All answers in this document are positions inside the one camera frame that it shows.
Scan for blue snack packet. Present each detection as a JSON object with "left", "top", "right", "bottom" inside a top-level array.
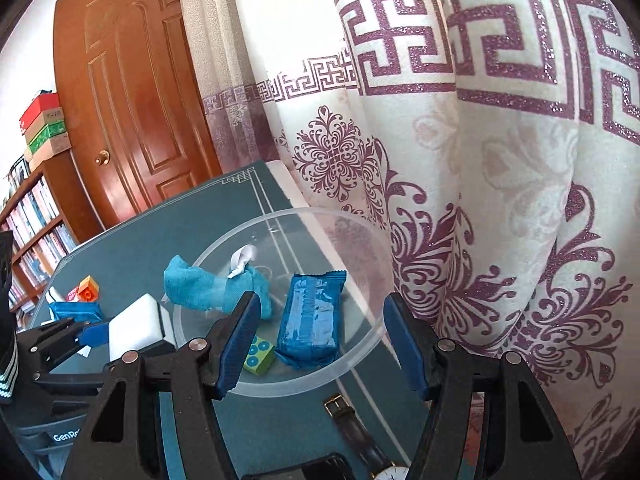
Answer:
[{"left": 49, "top": 301, "right": 104, "bottom": 323}]

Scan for orange yellow toy block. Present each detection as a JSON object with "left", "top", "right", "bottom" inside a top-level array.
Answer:
[{"left": 77, "top": 275, "right": 100, "bottom": 302}]

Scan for white foam block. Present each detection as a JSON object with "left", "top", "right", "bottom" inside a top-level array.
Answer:
[{"left": 107, "top": 294, "right": 176, "bottom": 361}]

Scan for teal cloth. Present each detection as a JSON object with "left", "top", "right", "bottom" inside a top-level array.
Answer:
[{"left": 163, "top": 244, "right": 272, "bottom": 321}]

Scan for green dotted toy block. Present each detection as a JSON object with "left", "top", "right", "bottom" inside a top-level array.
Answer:
[{"left": 243, "top": 336, "right": 276, "bottom": 376}]

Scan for blue wipes packet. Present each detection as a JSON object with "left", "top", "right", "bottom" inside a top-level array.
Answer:
[{"left": 276, "top": 270, "right": 347, "bottom": 370}]

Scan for red balloon glue packet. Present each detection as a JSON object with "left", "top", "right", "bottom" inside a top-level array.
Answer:
[{"left": 66, "top": 287, "right": 80, "bottom": 302}]

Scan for wooden bookshelf with books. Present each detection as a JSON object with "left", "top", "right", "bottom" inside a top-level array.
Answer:
[{"left": 1, "top": 152, "right": 103, "bottom": 330}]

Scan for brown leather wristwatch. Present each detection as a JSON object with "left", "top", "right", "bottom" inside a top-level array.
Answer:
[{"left": 323, "top": 393, "right": 409, "bottom": 480}]

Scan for brass door knob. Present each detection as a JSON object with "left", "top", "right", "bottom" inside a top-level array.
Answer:
[{"left": 94, "top": 150, "right": 111, "bottom": 166}]

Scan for black smartphone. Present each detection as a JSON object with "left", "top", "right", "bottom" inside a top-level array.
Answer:
[{"left": 242, "top": 453, "right": 356, "bottom": 480}]

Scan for stacked boxes on shelf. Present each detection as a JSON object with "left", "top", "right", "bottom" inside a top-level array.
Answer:
[{"left": 18, "top": 90, "right": 72, "bottom": 171}]

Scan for brown wooden door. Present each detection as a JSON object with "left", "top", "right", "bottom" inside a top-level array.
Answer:
[{"left": 53, "top": 0, "right": 222, "bottom": 228}]

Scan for clear plastic bowl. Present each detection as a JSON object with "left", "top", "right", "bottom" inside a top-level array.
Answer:
[{"left": 194, "top": 207, "right": 394, "bottom": 398}]

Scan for patterned white purple curtain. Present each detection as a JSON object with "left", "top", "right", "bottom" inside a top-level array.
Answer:
[{"left": 181, "top": 0, "right": 639, "bottom": 479}]

